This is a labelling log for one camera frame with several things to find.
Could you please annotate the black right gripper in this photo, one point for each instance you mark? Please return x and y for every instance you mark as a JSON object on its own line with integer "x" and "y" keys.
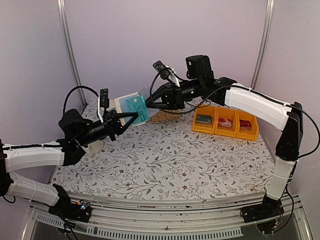
{"x": 171, "y": 95}

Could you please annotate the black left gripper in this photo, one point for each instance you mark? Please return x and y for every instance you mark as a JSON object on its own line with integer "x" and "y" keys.
{"x": 113, "y": 125}

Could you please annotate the teal green credit card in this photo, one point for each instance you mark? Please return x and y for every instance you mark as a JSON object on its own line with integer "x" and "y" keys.
{"x": 137, "y": 104}

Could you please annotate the red cards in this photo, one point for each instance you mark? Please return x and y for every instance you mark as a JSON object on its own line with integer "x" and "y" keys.
{"x": 245, "y": 124}

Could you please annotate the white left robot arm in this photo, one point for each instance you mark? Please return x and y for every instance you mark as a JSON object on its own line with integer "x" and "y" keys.
{"x": 80, "y": 137}

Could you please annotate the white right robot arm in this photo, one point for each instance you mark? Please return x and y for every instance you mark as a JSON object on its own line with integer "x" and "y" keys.
{"x": 224, "y": 91}

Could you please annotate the woven bamboo tray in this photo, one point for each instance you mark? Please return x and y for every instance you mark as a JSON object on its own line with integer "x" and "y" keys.
{"x": 161, "y": 117}

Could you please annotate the cream ceramic mug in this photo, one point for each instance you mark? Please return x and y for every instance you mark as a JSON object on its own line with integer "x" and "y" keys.
{"x": 93, "y": 147}

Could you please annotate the green item in bin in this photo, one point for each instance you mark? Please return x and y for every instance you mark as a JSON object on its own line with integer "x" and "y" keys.
{"x": 203, "y": 119}

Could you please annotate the yellow bin left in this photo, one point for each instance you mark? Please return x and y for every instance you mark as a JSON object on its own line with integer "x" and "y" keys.
{"x": 203, "y": 128}

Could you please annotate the yellow bin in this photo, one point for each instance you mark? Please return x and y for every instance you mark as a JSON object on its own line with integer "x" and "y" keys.
{"x": 226, "y": 113}
{"x": 203, "y": 128}
{"x": 251, "y": 134}

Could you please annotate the floral patterned table mat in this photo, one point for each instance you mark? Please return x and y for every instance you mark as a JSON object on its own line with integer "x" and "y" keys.
{"x": 168, "y": 161}

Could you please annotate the yellow bin middle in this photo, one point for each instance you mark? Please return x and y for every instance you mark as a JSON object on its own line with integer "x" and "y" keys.
{"x": 226, "y": 113}

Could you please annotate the pink red item in bin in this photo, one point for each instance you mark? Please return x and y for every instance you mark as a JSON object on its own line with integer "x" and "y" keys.
{"x": 225, "y": 122}

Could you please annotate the yellow bin right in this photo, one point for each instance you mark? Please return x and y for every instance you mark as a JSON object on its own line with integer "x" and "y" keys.
{"x": 251, "y": 134}

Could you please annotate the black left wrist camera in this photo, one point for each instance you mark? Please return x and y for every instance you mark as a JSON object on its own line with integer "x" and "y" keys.
{"x": 102, "y": 102}

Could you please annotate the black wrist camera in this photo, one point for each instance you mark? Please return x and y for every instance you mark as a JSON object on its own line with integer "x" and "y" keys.
{"x": 166, "y": 73}
{"x": 102, "y": 102}

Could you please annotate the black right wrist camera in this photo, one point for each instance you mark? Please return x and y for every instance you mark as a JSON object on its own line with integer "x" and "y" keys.
{"x": 166, "y": 73}

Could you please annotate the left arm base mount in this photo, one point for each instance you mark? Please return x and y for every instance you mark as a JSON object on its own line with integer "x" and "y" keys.
{"x": 65, "y": 209}

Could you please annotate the aluminium frame post left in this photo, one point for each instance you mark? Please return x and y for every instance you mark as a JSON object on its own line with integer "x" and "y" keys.
{"x": 62, "y": 12}

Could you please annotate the aluminium frame post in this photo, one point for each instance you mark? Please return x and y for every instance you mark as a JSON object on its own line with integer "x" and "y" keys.
{"x": 267, "y": 24}
{"x": 62, "y": 12}

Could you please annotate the aluminium front rail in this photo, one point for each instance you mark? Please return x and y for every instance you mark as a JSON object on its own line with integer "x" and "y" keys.
{"x": 200, "y": 219}

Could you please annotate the aluminium frame post right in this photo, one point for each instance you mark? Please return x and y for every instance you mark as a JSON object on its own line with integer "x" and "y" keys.
{"x": 267, "y": 24}

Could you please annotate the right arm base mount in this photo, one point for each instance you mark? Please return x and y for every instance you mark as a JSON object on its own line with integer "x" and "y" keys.
{"x": 267, "y": 209}

